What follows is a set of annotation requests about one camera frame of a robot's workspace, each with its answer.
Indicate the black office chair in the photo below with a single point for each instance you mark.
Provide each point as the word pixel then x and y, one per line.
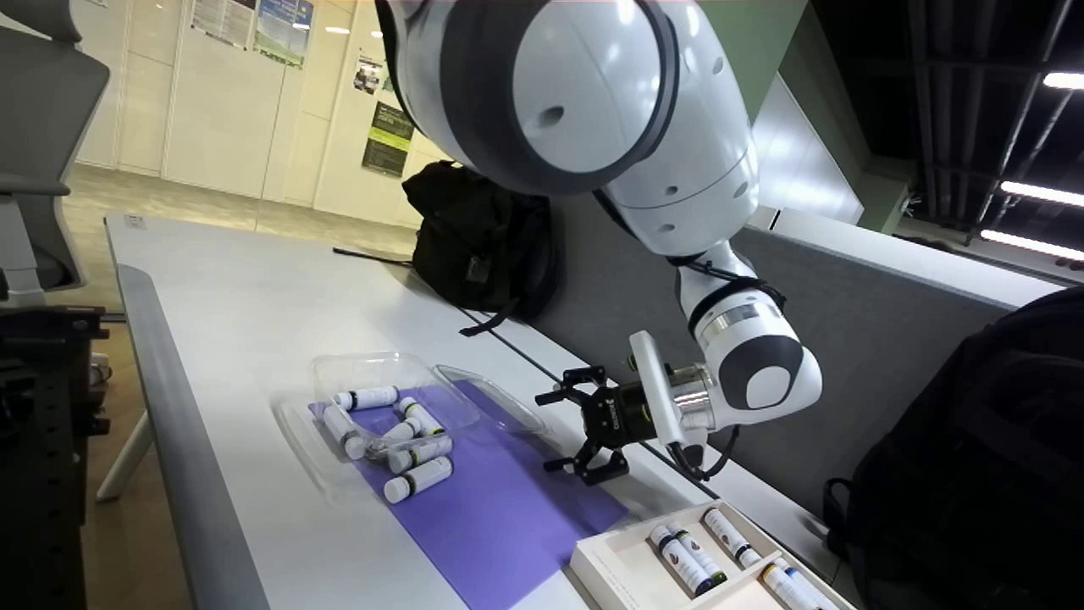
pixel 45 122

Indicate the wooden tray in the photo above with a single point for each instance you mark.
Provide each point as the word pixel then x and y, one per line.
pixel 614 570

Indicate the pale wall poster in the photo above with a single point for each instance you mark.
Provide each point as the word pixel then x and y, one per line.
pixel 223 19

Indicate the black equipment rack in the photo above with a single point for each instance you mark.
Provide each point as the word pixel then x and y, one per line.
pixel 45 453

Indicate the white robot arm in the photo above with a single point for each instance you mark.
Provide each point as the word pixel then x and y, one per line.
pixel 587 89

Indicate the white ceiling light tube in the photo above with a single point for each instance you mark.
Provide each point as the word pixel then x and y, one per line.
pixel 1064 78
pixel 1040 195
pixel 1029 245

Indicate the purple mat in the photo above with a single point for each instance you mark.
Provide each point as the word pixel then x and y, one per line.
pixel 510 521

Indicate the dark green wall sign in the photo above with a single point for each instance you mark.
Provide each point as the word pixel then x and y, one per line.
pixel 386 138

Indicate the tall black backpack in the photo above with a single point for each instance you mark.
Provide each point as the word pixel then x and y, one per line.
pixel 982 476

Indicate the clear plastic container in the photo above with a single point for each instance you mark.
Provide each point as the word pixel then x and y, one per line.
pixel 304 446

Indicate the blue wall poster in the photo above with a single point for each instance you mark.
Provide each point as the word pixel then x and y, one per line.
pixel 282 27

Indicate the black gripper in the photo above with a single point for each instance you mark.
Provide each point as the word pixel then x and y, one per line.
pixel 617 414

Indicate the wide black backpack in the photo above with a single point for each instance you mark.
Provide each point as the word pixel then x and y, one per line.
pixel 479 239

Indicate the white table leg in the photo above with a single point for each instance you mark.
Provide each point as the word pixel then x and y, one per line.
pixel 124 453

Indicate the small wall notice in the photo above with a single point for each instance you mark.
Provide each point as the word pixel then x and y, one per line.
pixel 365 74

